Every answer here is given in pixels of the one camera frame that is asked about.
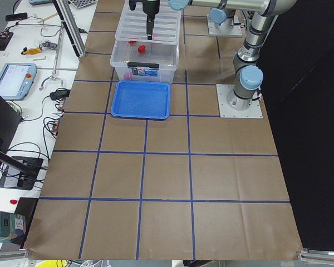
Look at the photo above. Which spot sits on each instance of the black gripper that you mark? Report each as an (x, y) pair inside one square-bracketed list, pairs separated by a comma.
[(151, 7)]

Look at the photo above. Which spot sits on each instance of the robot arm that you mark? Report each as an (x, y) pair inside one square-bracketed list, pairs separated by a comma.
[(223, 19), (248, 77)]

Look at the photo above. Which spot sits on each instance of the clear plastic box lid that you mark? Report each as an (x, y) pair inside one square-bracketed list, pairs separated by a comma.
[(136, 25)]

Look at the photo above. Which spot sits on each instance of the clear plastic storage box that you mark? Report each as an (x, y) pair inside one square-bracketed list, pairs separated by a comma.
[(167, 56)]

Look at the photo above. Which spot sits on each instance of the black electronics box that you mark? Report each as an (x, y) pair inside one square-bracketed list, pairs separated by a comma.
[(12, 178)]

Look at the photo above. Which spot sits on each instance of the green device box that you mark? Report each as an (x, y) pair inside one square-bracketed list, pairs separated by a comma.
[(12, 226)]

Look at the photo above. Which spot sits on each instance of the checkered calibration board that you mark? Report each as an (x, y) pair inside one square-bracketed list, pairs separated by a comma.
[(78, 4)]

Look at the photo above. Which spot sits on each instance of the blue plastic tray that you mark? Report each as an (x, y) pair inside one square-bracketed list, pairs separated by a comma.
[(140, 99)]

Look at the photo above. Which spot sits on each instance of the wooden chopsticks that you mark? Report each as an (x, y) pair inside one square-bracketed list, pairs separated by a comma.
[(47, 18)]

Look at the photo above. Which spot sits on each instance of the black power adapter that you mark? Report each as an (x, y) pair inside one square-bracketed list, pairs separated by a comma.
[(59, 94)]

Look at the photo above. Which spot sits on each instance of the teach pendant tablet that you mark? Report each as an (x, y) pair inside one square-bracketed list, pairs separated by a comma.
[(16, 80)]

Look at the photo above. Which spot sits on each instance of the black monitor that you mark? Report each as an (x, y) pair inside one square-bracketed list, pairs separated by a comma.
[(9, 121)]

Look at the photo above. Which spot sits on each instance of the black box latch handle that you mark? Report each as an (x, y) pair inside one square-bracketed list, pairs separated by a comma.
[(142, 64)]

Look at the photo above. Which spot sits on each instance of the aluminium frame post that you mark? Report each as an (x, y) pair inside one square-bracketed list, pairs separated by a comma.
[(68, 21)]

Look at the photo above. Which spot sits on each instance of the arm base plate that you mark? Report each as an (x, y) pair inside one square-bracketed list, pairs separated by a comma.
[(235, 32), (230, 106)]

